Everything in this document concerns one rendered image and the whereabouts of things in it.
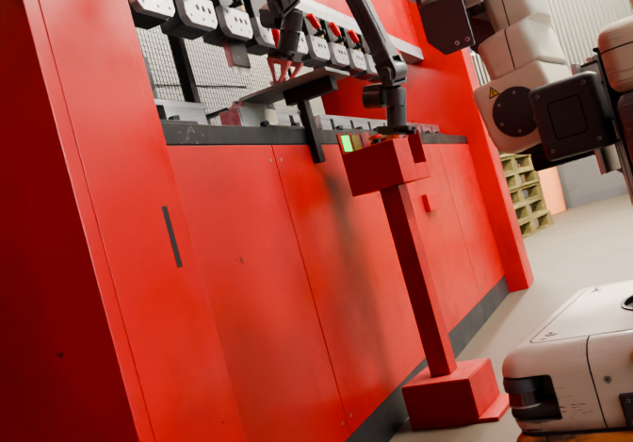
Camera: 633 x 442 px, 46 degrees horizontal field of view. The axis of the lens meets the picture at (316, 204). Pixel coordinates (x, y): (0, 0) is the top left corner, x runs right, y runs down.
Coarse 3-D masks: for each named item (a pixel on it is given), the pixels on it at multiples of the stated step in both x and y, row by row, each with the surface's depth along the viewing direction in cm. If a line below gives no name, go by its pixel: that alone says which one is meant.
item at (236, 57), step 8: (224, 48) 208; (232, 48) 209; (240, 48) 214; (232, 56) 207; (240, 56) 212; (232, 64) 208; (240, 64) 211; (248, 64) 215; (240, 72) 212; (248, 72) 216
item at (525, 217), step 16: (512, 160) 730; (528, 160) 772; (512, 176) 724; (528, 176) 770; (512, 192) 729; (528, 192) 775; (528, 208) 730; (544, 208) 776; (528, 224) 720; (544, 224) 768
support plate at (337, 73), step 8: (312, 72) 194; (320, 72) 194; (328, 72) 196; (336, 72) 200; (344, 72) 205; (288, 80) 197; (296, 80) 196; (304, 80) 199; (312, 80) 202; (272, 88) 199; (280, 88) 200; (288, 88) 203; (248, 96) 202; (256, 96) 203; (264, 96) 205; (272, 96) 209; (280, 96) 212
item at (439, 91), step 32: (416, 32) 409; (416, 64) 411; (448, 64) 404; (320, 96) 434; (352, 96) 427; (416, 96) 412; (448, 96) 405; (448, 128) 407; (480, 128) 400; (480, 160) 401; (512, 224) 402; (512, 256) 399; (512, 288) 400
